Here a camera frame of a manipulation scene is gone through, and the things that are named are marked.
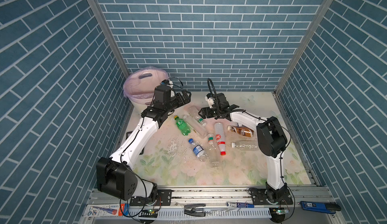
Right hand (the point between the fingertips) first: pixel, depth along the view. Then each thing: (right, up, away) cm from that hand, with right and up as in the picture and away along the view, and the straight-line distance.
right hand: (202, 110), depth 96 cm
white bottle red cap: (+12, -16, -5) cm, 20 cm away
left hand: (-8, +9, -18) cm, 21 cm away
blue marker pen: (+17, -44, -26) cm, 53 cm away
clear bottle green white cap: (+7, -26, -9) cm, 28 cm away
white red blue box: (-42, -45, -27) cm, 67 cm away
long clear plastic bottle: (-2, -13, +1) cm, 13 cm away
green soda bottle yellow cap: (-13, -10, 0) cm, 16 cm away
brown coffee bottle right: (+25, -12, -3) cm, 28 cm away
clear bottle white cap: (+27, -21, -5) cm, 35 cm away
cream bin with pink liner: (-39, +16, -2) cm, 43 cm away
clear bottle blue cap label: (-2, -22, -12) cm, 25 cm away
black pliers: (-3, -45, -27) cm, 53 cm away
